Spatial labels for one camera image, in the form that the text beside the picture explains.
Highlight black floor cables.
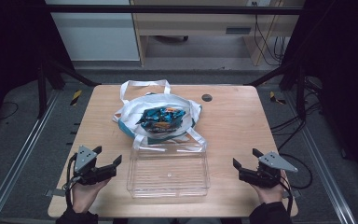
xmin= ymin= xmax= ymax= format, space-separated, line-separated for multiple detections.
xmin=269 ymin=76 xmax=324 ymax=190

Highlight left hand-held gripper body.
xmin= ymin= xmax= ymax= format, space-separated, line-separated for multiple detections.
xmin=74 ymin=145 xmax=117 ymax=187

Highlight pile of blue snack packets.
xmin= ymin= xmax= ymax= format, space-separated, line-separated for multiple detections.
xmin=135 ymin=106 xmax=187 ymax=134

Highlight aluminium floor rail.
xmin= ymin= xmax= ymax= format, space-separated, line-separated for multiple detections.
xmin=283 ymin=91 xmax=358 ymax=224
xmin=0 ymin=90 xmax=61 ymax=224

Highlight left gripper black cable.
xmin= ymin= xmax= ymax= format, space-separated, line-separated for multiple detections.
xmin=62 ymin=153 xmax=79 ymax=209

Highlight white cabinet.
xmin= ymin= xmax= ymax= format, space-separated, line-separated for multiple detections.
xmin=44 ymin=0 xmax=141 ymax=63

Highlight black horizontal frame bar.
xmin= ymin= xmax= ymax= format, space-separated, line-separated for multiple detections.
xmin=42 ymin=4 xmax=306 ymax=16

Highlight clear plastic tray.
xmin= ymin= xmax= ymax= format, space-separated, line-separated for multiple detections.
xmin=126 ymin=143 xmax=212 ymax=199

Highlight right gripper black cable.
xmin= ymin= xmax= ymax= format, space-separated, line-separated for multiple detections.
xmin=279 ymin=178 xmax=295 ymax=217

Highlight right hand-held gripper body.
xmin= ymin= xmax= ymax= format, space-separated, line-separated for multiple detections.
xmin=238 ymin=151 xmax=299 ymax=189

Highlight person's left hand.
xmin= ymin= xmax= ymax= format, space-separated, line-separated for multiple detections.
xmin=71 ymin=178 xmax=112 ymax=214

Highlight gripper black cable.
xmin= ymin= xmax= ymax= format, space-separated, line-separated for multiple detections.
xmin=62 ymin=153 xmax=79 ymax=209
xmin=279 ymin=178 xmax=295 ymax=217

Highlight yellow and black tape strip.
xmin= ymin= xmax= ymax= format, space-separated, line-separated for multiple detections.
xmin=268 ymin=91 xmax=287 ymax=105
xmin=70 ymin=89 xmax=84 ymax=107

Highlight black metal stand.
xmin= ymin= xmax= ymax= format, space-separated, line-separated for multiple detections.
xmin=36 ymin=58 xmax=103 ymax=119
xmin=244 ymin=61 xmax=309 ymax=121

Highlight thin black floor cable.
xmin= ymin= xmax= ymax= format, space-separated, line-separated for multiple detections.
xmin=0 ymin=101 xmax=20 ymax=122

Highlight white and teal tote bag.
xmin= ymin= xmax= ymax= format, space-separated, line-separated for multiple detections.
xmin=111 ymin=79 xmax=208 ymax=153

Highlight dark curtain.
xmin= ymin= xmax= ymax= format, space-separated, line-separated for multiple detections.
xmin=279 ymin=0 xmax=358 ymax=189
xmin=0 ymin=0 xmax=76 ymax=134

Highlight black cables under desk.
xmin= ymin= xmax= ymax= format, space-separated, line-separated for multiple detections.
xmin=253 ymin=2 xmax=287 ymax=67

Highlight person's right hand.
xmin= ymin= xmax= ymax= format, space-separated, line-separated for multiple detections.
xmin=250 ymin=169 xmax=290 ymax=206

